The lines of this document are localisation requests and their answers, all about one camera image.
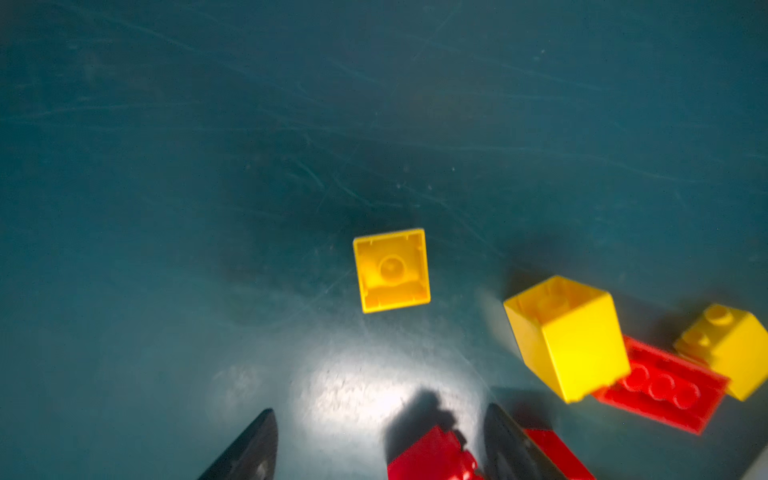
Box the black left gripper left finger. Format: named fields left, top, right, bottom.
left=199, top=408, right=279, bottom=480

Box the yellow lego small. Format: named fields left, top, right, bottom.
left=353, top=228, right=431, bottom=314
left=673, top=304, right=767, bottom=401

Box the yellow lego brick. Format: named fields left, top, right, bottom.
left=503, top=276, right=631, bottom=403

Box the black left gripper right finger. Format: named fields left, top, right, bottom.
left=483, top=403, right=564, bottom=480

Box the red lego brick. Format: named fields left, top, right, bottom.
left=524, top=429, right=595, bottom=480
left=592, top=336, right=730, bottom=435

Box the red lego round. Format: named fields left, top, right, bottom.
left=387, top=426, right=483, bottom=480

